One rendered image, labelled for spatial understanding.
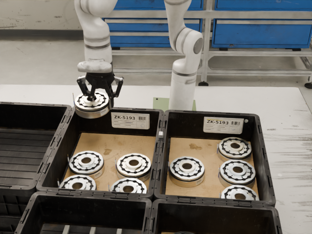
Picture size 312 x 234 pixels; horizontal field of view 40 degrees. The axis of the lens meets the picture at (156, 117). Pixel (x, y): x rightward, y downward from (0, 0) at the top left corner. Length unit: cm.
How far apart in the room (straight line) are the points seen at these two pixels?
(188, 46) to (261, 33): 180
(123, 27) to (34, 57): 107
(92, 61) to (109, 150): 33
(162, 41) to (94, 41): 207
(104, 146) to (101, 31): 41
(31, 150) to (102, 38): 47
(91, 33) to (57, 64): 263
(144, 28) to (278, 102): 152
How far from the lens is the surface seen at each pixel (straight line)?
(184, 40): 150
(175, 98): 161
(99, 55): 117
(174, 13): 143
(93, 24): 116
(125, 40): 322
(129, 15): 310
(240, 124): 139
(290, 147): 166
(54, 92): 197
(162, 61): 372
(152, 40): 321
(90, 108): 125
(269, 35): 328
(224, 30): 320
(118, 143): 140
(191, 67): 154
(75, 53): 394
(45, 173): 119
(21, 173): 135
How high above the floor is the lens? 169
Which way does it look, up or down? 34 degrees down
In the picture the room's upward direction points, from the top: straight up
